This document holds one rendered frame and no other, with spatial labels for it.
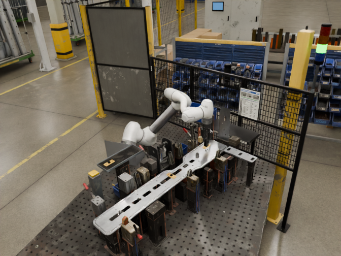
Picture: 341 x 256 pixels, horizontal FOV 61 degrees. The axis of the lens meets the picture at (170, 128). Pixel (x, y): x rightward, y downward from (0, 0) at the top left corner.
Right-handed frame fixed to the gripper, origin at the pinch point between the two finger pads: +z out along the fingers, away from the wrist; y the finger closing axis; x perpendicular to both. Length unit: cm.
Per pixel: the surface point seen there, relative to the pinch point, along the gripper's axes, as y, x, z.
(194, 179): 20.4, -42.7, 4.6
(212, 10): -396, 567, -22
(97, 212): -14, -109, 11
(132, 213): 6, -94, 9
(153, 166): -16, -51, 4
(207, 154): 4.7, -3.8, 9.0
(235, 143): 16.0, 23.2, 6.0
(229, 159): 22.4, 4.3, 11.0
